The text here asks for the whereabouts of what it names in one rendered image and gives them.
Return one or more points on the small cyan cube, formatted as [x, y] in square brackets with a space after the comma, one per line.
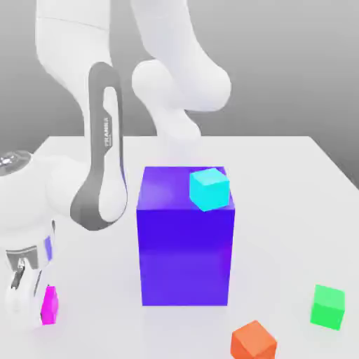
[209, 189]

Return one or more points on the large blue box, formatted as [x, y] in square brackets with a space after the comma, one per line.
[185, 252]

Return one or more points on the small green cube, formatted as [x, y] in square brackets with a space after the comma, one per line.
[327, 307]

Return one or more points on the small magenta cube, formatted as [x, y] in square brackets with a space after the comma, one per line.
[50, 305]

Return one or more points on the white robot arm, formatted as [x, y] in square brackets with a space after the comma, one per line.
[70, 56]

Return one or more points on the small orange cube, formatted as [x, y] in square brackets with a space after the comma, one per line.
[252, 340]

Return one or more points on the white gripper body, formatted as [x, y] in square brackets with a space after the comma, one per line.
[25, 304]

